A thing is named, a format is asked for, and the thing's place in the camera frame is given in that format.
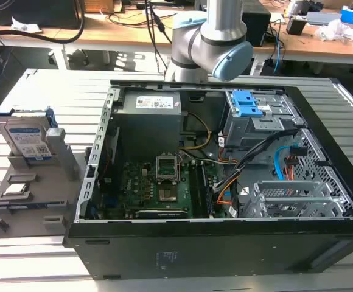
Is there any hard disk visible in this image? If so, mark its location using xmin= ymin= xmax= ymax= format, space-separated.
xmin=0 ymin=106 xmax=58 ymax=159

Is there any CPU socket with metal cover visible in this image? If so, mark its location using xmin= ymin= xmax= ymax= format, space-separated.
xmin=154 ymin=151 xmax=182 ymax=185

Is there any grey power supply unit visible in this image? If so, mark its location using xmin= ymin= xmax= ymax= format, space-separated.
xmin=112 ymin=91 xmax=184 ymax=153

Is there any bronze chipset heat sink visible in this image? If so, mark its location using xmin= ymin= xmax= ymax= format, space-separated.
xmin=158 ymin=187 xmax=178 ymax=203

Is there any green motherboard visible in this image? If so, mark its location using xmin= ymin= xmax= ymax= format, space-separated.
xmin=102 ymin=158 xmax=226 ymax=220

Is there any black RAM stick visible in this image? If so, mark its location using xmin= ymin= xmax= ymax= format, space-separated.
xmin=198 ymin=162 xmax=215 ymax=218

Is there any black graphics card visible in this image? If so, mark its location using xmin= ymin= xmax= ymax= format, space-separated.
xmin=135 ymin=208 xmax=192 ymax=220

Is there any grey metal drive cage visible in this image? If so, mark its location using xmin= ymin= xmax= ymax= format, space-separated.
xmin=223 ymin=89 xmax=305 ymax=153

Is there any blue plastic drive latch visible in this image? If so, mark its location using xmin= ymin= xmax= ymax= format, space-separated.
xmin=232 ymin=90 xmax=264 ymax=118

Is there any black open PC case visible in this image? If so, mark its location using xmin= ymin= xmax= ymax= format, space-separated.
xmin=62 ymin=78 xmax=353 ymax=280

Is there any long wooden desk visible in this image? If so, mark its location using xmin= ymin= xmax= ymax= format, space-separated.
xmin=0 ymin=10 xmax=177 ymax=55

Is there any grey parts rack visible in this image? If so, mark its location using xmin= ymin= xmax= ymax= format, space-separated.
xmin=0 ymin=127 xmax=88 ymax=235

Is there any black speaker box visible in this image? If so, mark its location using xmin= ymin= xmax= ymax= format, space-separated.
xmin=242 ymin=5 xmax=272 ymax=47

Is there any silver CPU chip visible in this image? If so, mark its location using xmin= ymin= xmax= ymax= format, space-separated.
xmin=4 ymin=183 xmax=29 ymax=195

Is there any dark RAM stick with label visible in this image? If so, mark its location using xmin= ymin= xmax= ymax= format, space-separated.
xmin=0 ymin=201 xmax=65 ymax=213

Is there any small black container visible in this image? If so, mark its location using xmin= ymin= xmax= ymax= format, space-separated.
xmin=286 ymin=16 xmax=307 ymax=36

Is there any wooden desk with clutter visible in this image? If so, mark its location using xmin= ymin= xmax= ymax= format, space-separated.
xmin=255 ymin=4 xmax=353 ymax=66

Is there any grey flat box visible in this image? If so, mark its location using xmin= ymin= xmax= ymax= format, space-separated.
xmin=306 ymin=11 xmax=342 ymax=26

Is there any crumpled white paper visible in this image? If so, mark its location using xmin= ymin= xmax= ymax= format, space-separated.
xmin=10 ymin=16 xmax=43 ymax=35

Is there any large black box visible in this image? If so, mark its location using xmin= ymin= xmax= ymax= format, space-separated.
xmin=0 ymin=0 xmax=80 ymax=30

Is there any crumpled clear plastic wrap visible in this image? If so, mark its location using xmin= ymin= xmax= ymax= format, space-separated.
xmin=313 ymin=19 xmax=353 ymax=42

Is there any yellow wire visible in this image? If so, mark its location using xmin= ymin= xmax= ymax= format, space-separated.
xmin=178 ymin=112 xmax=212 ymax=151

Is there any orange wire loop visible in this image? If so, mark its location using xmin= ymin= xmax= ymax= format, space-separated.
xmin=216 ymin=178 xmax=242 ymax=205

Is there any black cable bundle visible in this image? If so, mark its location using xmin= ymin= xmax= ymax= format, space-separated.
xmin=214 ymin=129 xmax=296 ymax=193

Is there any blue data wire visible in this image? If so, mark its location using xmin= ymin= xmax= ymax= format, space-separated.
xmin=273 ymin=145 xmax=296 ymax=181

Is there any power connector with orange wires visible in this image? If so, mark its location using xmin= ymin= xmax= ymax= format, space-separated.
xmin=283 ymin=145 xmax=306 ymax=181

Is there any metal disk bay bracket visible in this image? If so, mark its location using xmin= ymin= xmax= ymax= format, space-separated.
xmin=242 ymin=179 xmax=352 ymax=218

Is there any blue hanging cable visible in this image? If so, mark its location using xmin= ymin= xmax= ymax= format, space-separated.
xmin=273 ymin=30 xmax=284 ymax=74

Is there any thick black cable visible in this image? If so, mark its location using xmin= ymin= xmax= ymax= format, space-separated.
xmin=0 ymin=0 xmax=86 ymax=44

